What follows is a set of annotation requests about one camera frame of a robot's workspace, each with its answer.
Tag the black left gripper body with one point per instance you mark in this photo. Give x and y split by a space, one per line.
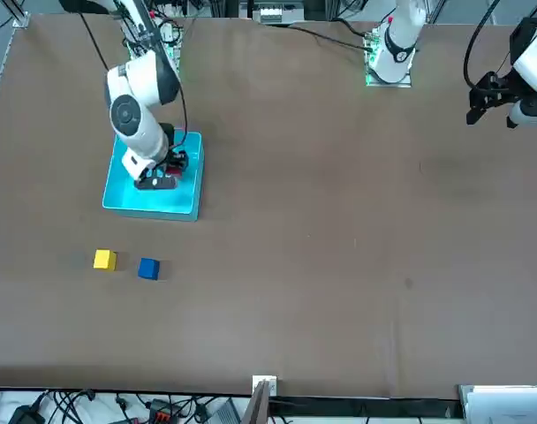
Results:
500 88

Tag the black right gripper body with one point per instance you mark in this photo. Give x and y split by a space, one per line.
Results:
166 155

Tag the red cube block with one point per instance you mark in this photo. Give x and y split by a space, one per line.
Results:
176 171

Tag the blue cube block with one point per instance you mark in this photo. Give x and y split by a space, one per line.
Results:
148 269

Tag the yellow cube block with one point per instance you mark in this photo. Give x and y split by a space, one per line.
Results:
103 259

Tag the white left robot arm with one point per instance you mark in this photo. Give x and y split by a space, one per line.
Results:
398 48

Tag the cyan open box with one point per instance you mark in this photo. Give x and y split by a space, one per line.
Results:
123 199

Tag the white flat box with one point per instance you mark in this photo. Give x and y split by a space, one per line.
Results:
507 406

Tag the power strip with red switches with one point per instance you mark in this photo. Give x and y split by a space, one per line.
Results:
159 413

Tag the black power adapter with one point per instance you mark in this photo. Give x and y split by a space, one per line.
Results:
25 416

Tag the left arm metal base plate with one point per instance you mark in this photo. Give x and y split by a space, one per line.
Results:
369 79

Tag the aluminium frame post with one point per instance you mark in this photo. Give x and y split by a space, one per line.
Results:
257 406

